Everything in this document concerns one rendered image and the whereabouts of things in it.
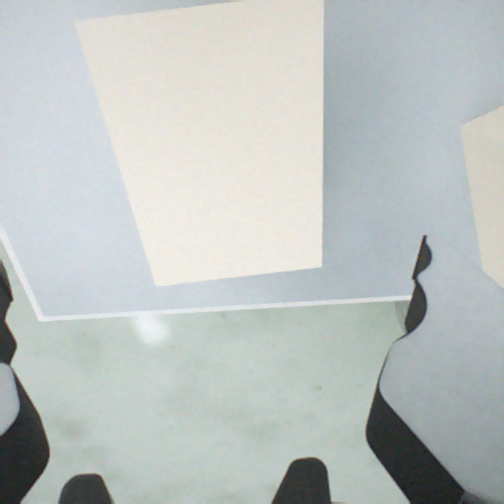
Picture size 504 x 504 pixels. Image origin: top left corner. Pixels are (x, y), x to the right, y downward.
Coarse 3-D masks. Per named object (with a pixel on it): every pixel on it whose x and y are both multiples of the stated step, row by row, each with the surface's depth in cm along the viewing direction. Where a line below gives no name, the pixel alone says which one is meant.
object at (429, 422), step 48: (432, 240) 10; (432, 288) 8; (480, 288) 8; (432, 336) 7; (480, 336) 7; (384, 384) 6; (432, 384) 6; (480, 384) 6; (384, 432) 6; (432, 432) 5; (480, 432) 5; (432, 480) 5; (480, 480) 5
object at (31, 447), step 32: (0, 288) 10; (0, 320) 8; (0, 352) 8; (0, 384) 6; (0, 416) 6; (32, 416) 6; (0, 448) 5; (32, 448) 6; (0, 480) 6; (32, 480) 6
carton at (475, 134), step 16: (496, 112) 27; (464, 128) 27; (480, 128) 26; (496, 128) 25; (464, 144) 28; (480, 144) 26; (496, 144) 24; (480, 160) 27; (496, 160) 25; (480, 176) 28; (496, 176) 26; (480, 192) 29; (496, 192) 27; (480, 208) 30; (496, 208) 28; (480, 224) 32; (496, 224) 29; (480, 240) 33; (496, 240) 30; (480, 256) 35; (496, 256) 31; (496, 272) 33
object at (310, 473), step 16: (304, 464) 5; (320, 464) 5; (80, 480) 5; (96, 480) 5; (288, 480) 5; (304, 480) 5; (320, 480) 5; (64, 496) 5; (80, 496) 5; (96, 496) 5; (288, 496) 5; (304, 496) 5; (320, 496) 5
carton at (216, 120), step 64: (256, 0) 17; (320, 0) 17; (128, 64) 18; (192, 64) 18; (256, 64) 18; (320, 64) 18; (128, 128) 19; (192, 128) 19; (256, 128) 20; (320, 128) 20; (128, 192) 21; (192, 192) 21; (256, 192) 22; (320, 192) 22; (192, 256) 24; (256, 256) 24; (320, 256) 25
